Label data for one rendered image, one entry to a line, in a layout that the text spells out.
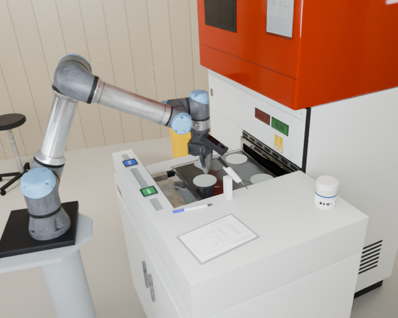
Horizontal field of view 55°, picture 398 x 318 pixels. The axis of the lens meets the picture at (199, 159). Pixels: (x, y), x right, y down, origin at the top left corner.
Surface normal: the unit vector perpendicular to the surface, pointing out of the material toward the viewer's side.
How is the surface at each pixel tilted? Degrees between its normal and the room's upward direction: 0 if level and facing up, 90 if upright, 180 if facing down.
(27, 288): 0
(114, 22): 90
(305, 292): 90
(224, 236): 0
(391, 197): 90
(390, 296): 0
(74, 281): 90
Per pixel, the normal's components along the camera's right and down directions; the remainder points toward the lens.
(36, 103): 0.22, 0.44
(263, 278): 0.42, 0.40
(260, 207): -0.05, -0.88
